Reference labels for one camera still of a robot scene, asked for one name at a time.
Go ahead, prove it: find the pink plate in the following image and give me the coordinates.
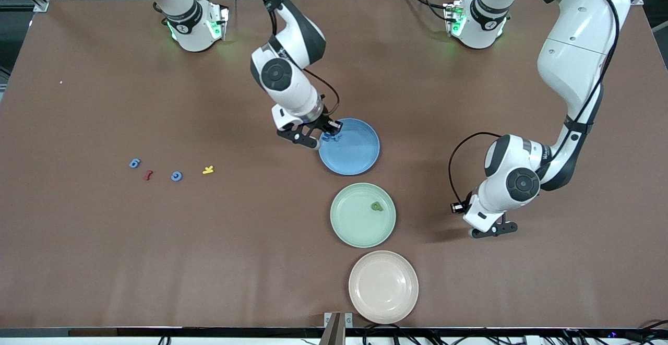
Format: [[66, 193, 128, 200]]
[[348, 250, 419, 325]]

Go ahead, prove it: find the green plate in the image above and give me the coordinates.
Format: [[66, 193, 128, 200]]
[[330, 182, 397, 248]]

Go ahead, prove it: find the black cable coil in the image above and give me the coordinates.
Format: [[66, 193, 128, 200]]
[[360, 324, 436, 345]]

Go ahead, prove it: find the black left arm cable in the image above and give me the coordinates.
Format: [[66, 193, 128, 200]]
[[448, 0, 622, 207]]

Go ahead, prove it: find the blue plate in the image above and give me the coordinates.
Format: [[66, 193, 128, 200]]
[[318, 118, 381, 176]]

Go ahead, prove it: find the brown table cover sheet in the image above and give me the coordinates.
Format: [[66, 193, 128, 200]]
[[0, 0, 668, 330]]

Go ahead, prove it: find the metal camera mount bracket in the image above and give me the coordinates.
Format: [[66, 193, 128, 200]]
[[319, 312, 353, 345]]

